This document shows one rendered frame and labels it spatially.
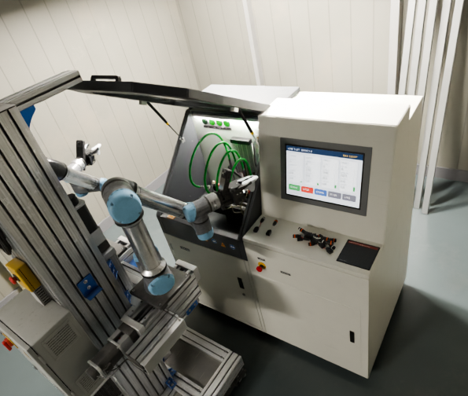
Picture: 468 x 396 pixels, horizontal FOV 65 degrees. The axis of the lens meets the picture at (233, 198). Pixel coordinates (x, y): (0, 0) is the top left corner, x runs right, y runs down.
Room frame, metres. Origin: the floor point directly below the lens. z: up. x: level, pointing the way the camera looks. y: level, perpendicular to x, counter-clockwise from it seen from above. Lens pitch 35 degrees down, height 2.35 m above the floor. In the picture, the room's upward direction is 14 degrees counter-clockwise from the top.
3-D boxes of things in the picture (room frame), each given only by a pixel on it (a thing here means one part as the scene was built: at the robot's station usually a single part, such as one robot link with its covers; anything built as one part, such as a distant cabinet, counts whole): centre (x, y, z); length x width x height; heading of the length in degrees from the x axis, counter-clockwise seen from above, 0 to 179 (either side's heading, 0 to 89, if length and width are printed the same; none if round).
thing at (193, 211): (1.29, 0.16, 1.43); 0.11 x 0.08 x 0.09; 111
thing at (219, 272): (1.80, 0.27, 0.44); 0.65 x 0.02 x 0.68; 48
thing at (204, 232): (1.30, 0.17, 1.34); 0.11 x 0.08 x 0.11; 21
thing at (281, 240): (1.41, -0.32, 0.96); 0.70 x 0.22 x 0.03; 48
